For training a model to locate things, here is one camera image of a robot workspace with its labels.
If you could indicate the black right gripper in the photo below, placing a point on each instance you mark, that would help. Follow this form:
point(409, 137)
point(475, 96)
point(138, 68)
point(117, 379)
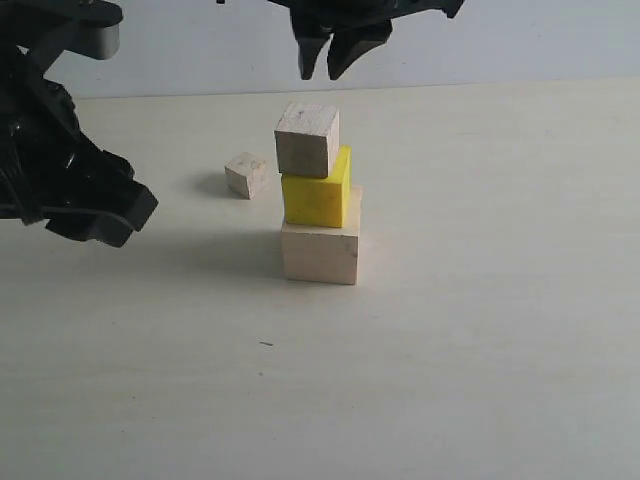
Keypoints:
point(371, 19)

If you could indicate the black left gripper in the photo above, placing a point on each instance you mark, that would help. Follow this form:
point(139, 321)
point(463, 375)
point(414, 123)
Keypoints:
point(51, 172)

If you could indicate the medium wooden cube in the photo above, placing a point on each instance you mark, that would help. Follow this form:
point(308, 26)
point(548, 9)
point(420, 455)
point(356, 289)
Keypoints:
point(307, 139)

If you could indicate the yellow cube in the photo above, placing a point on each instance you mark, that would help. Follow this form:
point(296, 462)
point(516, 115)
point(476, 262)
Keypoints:
point(319, 202)

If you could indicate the large wooden cube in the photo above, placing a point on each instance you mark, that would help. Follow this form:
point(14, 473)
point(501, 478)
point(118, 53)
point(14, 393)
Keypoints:
point(324, 254)

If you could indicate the small wooden cube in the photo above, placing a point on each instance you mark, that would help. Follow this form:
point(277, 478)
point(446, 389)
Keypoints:
point(246, 174)

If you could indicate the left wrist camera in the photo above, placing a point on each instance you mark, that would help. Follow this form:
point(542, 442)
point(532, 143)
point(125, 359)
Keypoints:
point(42, 30)

